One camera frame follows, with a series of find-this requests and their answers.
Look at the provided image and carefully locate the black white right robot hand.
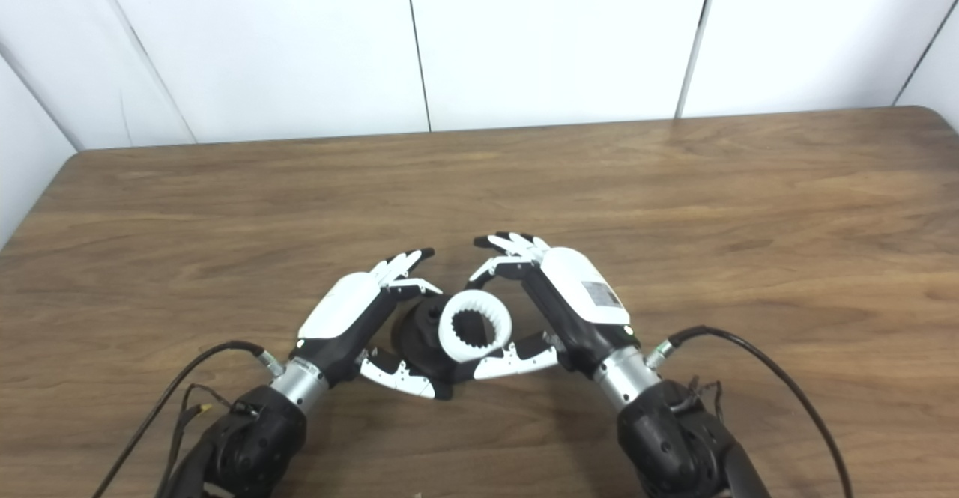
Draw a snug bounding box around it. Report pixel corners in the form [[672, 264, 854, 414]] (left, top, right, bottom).
[[453, 231, 641, 381]]

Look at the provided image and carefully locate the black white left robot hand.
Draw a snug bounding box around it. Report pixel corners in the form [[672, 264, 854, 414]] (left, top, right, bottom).
[[291, 248, 454, 401]]

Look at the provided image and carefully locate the round black stepped part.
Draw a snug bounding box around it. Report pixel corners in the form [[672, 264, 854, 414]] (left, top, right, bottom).
[[391, 294, 480, 398]]

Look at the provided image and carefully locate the white toothed ring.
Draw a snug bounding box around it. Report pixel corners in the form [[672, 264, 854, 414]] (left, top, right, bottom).
[[438, 291, 514, 364]]

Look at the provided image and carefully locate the thin right arm wire bundle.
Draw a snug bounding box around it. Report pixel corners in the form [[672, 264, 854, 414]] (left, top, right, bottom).
[[673, 377, 724, 421]]

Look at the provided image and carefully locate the thin arm wire bundle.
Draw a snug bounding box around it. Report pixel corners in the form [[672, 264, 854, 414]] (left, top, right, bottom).
[[166, 383, 242, 476], [673, 377, 724, 421]]

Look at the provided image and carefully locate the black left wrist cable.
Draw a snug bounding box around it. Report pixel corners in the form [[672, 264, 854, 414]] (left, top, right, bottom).
[[91, 341, 287, 498]]

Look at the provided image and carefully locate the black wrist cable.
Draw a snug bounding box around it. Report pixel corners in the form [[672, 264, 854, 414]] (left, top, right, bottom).
[[91, 341, 287, 498], [646, 325, 855, 498]]

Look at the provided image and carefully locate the thin left arm wire bundle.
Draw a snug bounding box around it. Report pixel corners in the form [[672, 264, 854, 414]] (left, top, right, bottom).
[[166, 383, 242, 476]]

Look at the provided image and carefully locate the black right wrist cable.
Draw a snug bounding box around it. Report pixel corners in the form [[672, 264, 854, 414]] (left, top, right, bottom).
[[646, 325, 855, 498]]

